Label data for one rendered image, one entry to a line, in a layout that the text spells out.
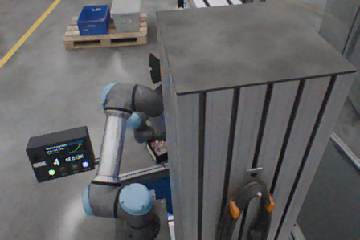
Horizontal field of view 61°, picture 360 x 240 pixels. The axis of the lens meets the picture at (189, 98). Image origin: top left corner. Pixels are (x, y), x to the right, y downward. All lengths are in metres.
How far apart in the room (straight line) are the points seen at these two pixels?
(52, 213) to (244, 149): 2.46
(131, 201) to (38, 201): 1.82
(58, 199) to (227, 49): 2.56
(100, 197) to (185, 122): 0.86
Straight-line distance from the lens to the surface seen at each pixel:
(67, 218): 2.76
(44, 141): 1.52
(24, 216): 2.92
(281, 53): 0.47
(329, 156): 1.96
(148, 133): 1.62
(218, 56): 0.44
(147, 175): 1.78
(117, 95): 1.27
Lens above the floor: 2.26
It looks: 40 degrees down
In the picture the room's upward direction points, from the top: 1 degrees counter-clockwise
